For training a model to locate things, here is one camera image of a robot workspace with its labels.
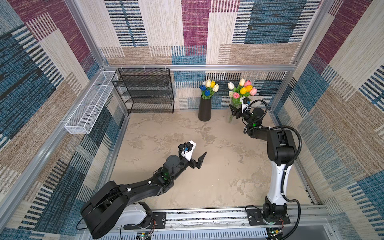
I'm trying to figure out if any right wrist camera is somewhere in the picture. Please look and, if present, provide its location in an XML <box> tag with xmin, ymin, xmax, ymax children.
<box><xmin>241</xmin><ymin>97</ymin><xmax>251</xmax><ymax>113</ymax></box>

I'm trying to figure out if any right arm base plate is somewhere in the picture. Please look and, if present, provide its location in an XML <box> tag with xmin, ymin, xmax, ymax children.
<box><xmin>245</xmin><ymin>206</ymin><xmax>291</xmax><ymax>226</ymax></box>

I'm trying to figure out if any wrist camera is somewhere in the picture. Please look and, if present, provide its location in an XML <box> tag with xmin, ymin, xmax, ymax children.
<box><xmin>241</xmin><ymin>97</ymin><xmax>251</xmax><ymax>113</ymax></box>
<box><xmin>178</xmin><ymin>141</ymin><xmax>196</xmax><ymax>162</ymax></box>

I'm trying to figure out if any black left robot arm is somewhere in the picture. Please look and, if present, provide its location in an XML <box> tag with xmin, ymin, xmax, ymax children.
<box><xmin>81</xmin><ymin>154</ymin><xmax>206</xmax><ymax>239</ymax></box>

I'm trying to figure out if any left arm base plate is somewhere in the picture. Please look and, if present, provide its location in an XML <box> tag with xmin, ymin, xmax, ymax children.
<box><xmin>123</xmin><ymin>212</ymin><xmax>167</xmax><ymax>231</ymax></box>

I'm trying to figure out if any black cylindrical vase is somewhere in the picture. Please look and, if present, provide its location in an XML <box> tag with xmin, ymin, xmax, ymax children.
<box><xmin>198</xmin><ymin>97</ymin><xmax>212</xmax><ymax>122</ymax></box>

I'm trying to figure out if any light pink tulip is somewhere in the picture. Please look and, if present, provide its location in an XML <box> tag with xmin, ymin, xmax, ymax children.
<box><xmin>249</xmin><ymin>88</ymin><xmax>257</xmax><ymax>96</ymax></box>

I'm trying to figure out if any black wire mesh shelf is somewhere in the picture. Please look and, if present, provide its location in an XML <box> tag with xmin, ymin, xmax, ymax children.
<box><xmin>112</xmin><ymin>68</ymin><xmax>175</xmax><ymax>114</ymax></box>

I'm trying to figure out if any orange tulip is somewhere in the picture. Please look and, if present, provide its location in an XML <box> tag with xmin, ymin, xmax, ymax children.
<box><xmin>246</xmin><ymin>85</ymin><xmax>253</xmax><ymax>92</ymax></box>

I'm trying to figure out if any clear glass vase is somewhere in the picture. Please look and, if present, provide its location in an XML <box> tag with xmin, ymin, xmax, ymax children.
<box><xmin>227</xmin><ymin>98</ymin><xmax>241</xmax><ymax>124</ymax></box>

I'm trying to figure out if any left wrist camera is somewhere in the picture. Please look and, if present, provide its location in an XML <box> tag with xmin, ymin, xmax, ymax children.
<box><xmin>178</xmin><ymin>141</ymin><xmax>196</xmax><ymax>162</ymax></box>

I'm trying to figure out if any aluminium mounting rail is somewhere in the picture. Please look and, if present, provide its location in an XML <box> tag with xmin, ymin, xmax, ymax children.
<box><xmin>74</xmin><ymin>204</ymin><xmax>334</xmax><ymax>240</ymax></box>

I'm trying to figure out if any white wire mesh basket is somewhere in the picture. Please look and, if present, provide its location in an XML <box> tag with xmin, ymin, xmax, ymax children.
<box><xmin>65</xmin><ymin>71</ymin><xmax>115</xmax><ymax>135</ymax></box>

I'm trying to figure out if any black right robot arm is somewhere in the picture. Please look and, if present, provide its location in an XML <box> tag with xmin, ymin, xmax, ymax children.
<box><xmin>230</xmin><ymin>97</ymin><xmax>302</xmax><ymax>225</ymax></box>

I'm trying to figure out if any cream white tulip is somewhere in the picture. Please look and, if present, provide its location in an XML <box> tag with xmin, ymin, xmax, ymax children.
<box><xmin>212</xmin><ymin>84</ymin><xmax>219</xmax><ymax>93</ymax></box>

